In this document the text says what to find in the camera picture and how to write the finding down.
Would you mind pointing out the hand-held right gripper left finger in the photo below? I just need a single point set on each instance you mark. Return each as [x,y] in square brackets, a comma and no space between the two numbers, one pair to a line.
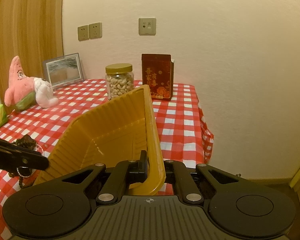
[143,166]

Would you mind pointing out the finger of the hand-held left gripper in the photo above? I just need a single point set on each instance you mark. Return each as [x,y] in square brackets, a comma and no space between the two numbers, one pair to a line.
[27,160]

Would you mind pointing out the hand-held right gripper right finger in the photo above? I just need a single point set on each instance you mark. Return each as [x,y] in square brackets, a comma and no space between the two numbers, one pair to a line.
[175,168]

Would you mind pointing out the yellow plastic tray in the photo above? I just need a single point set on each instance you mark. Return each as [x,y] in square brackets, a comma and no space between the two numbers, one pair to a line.
[110,130]

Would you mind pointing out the red white checked tablecloth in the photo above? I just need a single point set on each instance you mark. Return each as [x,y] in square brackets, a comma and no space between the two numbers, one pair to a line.
[180,120]

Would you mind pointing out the metal door stopper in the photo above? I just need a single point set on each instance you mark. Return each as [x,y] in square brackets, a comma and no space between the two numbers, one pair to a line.
[238,175]

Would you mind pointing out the white plush toy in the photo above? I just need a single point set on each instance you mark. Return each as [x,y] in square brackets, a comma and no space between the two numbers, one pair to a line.
[45,92]

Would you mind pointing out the pink starfish plush toy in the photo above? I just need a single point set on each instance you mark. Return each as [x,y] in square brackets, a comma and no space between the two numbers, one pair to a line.
[17,85]

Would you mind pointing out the cashew jar with gold lid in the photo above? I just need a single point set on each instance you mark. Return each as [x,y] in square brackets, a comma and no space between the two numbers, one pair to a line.
[119,83]

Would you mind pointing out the red gift box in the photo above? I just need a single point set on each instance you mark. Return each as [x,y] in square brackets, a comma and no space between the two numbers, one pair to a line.
[156,77]

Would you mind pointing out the wooden door panel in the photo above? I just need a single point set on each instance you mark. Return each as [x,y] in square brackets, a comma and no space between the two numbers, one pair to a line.
[27,25]

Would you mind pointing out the silver picture frame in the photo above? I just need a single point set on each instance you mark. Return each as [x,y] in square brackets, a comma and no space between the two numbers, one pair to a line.
[63,70]

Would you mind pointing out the beige wall power socket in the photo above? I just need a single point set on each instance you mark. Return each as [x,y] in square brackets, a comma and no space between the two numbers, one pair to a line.
[95,30]
[83,32]

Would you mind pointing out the beige wall data socket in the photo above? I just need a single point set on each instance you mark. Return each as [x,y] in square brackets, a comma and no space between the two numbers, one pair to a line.
[147,26]

